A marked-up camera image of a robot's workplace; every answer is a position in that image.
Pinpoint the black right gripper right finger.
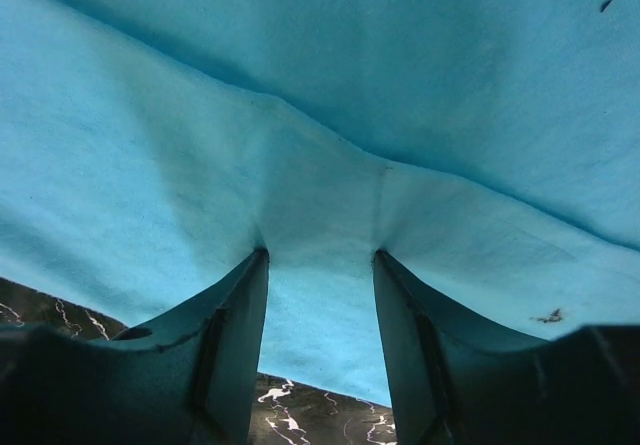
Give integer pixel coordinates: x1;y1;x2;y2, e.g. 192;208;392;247
373;251;639;444

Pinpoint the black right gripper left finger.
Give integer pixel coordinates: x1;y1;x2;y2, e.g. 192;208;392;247
1;249;269;444

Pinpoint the cyan t shirt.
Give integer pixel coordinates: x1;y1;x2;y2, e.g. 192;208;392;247
1;0;639;404

